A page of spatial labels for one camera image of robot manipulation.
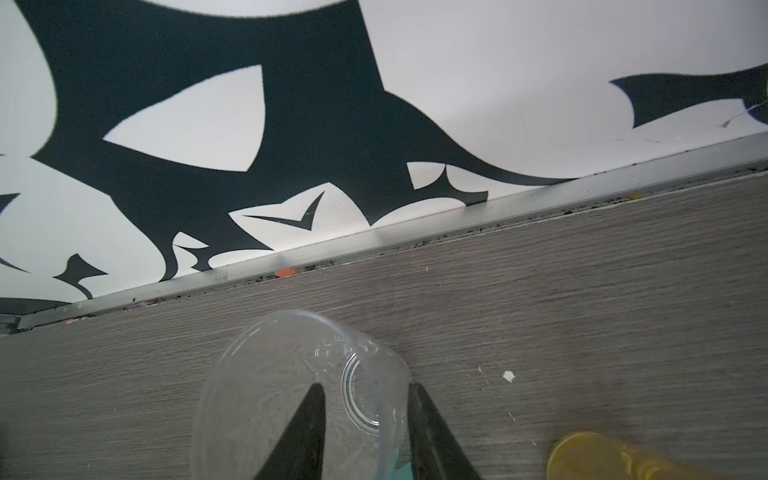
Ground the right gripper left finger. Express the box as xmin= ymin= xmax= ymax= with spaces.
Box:
xmin=254 ymin=383 xmax=326 ymax=480

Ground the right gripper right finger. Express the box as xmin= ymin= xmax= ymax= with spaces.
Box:
xmin=407 ymin=382 xmax=481 ymax=480

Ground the clear tall glass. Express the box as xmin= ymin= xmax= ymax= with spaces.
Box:
xmin=190 ymin=310 xmax=411 ymax=479

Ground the tall amber glass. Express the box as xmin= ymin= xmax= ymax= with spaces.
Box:
xmin=546 ymin=431 xmax=727 ymax=480

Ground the teal dimpled tumbler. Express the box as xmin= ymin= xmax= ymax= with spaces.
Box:
xmin=390 ymin=461 xmax=413 ymax=480

